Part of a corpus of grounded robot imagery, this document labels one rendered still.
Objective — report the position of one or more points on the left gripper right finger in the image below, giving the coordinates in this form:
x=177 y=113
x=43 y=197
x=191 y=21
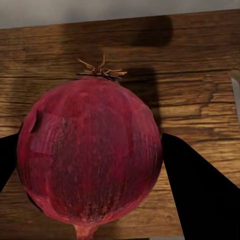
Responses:
x=208 y=203

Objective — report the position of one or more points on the vidalia onion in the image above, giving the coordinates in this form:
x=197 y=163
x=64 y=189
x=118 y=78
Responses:
x=89 y=151

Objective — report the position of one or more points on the cutting board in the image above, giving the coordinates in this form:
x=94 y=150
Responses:
x=180 y=63

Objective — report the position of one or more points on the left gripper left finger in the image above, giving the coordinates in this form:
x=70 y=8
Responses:
x=7 y=158

